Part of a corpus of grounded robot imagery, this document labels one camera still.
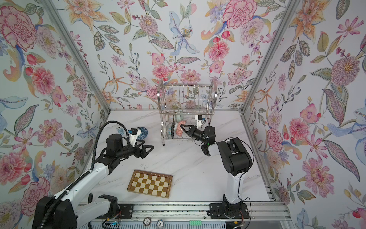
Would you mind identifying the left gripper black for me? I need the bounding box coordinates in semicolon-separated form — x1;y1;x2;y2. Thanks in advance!
116;140;154;160

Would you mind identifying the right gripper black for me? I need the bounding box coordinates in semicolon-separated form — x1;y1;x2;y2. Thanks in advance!
182;125;208;146

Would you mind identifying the blue patterned bowl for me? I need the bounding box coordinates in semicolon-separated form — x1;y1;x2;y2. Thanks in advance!
137;127;148;140

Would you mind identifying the steel wire dish rack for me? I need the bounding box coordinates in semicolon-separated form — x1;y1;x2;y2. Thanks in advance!
157;80;218;146

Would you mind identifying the mint green bowl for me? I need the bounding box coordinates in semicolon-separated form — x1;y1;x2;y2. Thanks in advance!
174;114;185;123

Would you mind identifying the dark petal pattern bowl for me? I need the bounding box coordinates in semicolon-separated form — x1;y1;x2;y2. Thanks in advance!
165;122;175;139

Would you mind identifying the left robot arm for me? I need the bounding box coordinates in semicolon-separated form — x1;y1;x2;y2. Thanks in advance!
32;134;154;229

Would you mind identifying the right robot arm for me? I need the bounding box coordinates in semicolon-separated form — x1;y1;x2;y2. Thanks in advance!
180;125;254;218

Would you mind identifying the wooden chessboard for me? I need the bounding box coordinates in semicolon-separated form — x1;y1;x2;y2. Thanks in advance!
127;169;173;198

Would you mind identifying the round gauge left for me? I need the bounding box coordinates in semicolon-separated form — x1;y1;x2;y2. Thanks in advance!
143;217;152;227

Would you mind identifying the round gauge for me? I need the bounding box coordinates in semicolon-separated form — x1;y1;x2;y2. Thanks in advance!
143;217;152;227
156;219;165;229

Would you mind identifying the round gauge right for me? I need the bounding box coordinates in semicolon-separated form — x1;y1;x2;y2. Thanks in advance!
156;219;165;229

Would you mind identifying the green connector block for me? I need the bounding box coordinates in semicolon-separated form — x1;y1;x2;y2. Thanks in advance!
189;220;202;226

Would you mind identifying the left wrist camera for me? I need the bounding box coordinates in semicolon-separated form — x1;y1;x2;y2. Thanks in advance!
128;128;141;147

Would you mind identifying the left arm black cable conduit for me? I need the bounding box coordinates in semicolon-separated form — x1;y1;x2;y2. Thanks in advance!
37;120;131;229

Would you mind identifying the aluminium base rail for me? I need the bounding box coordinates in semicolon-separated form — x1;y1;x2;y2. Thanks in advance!
115;200;291;222

